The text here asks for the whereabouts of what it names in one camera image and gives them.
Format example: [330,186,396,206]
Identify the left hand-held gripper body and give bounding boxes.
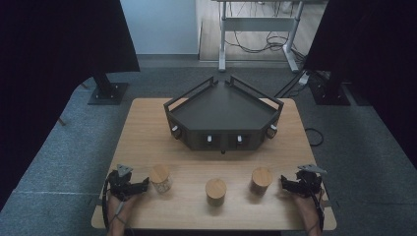
[107,163,139,202]

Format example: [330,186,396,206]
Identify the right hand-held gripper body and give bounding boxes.
[294,164,328,199]

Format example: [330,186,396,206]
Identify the glass jar of pale beans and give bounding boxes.
[149,163,174,195]

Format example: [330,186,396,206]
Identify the glass jar of green beans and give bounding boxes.
[205,177,228,207]

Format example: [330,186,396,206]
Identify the black corner shelf rack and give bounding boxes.
[162,75,285,155]

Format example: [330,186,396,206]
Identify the person's right hand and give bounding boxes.
[292,191,327,218]

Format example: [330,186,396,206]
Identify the person's left hand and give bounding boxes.
[107,193,141,218]

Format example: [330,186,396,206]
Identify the glass jar of brown contents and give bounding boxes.
[250,166,273,196]

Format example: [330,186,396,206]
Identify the black stand base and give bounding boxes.
[308,73,352,106]
[88,73,130,106]

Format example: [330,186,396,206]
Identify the black curtain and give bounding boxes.
[303,0,417,170]
[0,0,142,210]

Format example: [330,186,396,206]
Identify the left hand-held gripper cable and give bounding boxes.
[101,175,136,236]

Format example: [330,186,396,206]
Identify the hand-held gripper cable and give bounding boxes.
[101,175,136,236]
[311,187,327,233]

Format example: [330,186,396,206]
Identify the right hand-held gripper cable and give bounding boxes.
[311,187,327,233]

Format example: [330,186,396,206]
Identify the black cable loop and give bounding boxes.
[304,127,325,148]

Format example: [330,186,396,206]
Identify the black floor cable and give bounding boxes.
[273,68,308,99]

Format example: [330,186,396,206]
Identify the black cables under desk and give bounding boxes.
[225,1,308,63]

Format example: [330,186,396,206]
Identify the white desk frame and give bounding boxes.
[210,0,304,73]

